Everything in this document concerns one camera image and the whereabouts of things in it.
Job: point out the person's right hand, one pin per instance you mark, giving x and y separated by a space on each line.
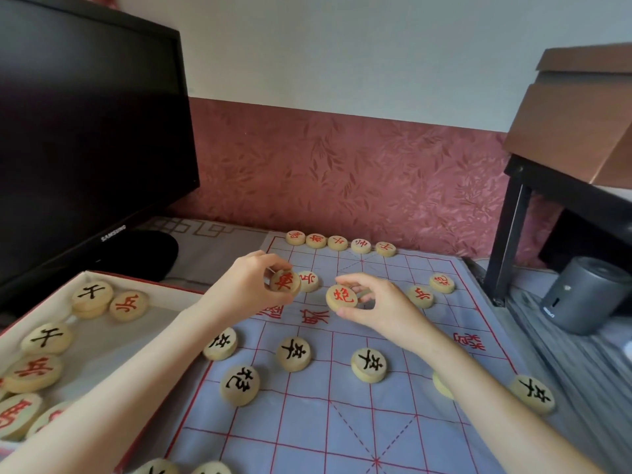
395 313

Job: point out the black monitor stand base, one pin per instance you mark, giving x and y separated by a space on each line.
145 254

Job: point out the person's right thumb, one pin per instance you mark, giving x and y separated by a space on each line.
355 313

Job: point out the heap of wooden chess pieces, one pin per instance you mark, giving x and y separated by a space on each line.
47 339

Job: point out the black-marked wooden chess piece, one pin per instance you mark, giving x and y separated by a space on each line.
240 386
294 354
369 365
220 344
532 394
211 468
155 467
439 384

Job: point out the grey chess board mat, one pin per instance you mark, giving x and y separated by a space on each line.
316 419

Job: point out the red-marked wooden chess piece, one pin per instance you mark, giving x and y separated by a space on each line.
420 297
285 282
361 246
316 240
442 282
337 243
341 298
295 237
311 281
385 249

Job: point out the person's left forearm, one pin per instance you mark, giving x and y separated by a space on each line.
113 394

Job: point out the black side table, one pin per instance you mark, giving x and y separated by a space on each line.
508 231

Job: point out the person's left hand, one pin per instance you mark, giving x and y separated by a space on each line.
242 288

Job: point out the grey cylindrical device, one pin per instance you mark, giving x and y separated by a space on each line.
577 296

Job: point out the person's right forearm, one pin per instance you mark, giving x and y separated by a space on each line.
489 414

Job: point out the brown cardboard box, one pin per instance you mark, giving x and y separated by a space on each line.
572 123

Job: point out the grey patterned cloth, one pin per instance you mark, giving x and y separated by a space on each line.
217 246

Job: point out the person's left thumb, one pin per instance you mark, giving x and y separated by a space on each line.
276 302

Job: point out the white box with red edge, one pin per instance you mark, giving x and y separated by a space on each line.
98 335

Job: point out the black computer monitor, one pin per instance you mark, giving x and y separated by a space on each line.
89 143

